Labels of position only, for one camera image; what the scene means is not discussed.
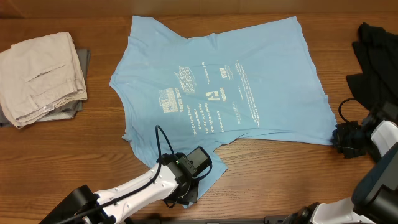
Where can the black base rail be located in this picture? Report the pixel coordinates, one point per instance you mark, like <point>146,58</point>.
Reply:
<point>279,219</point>

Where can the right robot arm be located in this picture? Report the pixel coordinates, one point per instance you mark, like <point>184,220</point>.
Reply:
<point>374,199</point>

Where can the folded beige trousers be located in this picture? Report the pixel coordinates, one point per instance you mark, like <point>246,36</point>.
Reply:
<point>38,76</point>

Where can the black garment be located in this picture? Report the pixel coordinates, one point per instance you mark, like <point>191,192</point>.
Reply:
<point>376,51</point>

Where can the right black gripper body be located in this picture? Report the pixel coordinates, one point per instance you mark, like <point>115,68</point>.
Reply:
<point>351,140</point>

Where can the light blue t-shirt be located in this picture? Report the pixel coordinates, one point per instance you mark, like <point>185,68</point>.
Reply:
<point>180,93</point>

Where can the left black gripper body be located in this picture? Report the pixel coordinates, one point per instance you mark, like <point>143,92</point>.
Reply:
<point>190,194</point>

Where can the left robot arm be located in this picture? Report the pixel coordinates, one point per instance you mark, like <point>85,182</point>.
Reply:
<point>173,180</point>

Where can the folded grey garment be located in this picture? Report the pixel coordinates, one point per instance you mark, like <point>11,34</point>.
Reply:
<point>69,110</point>

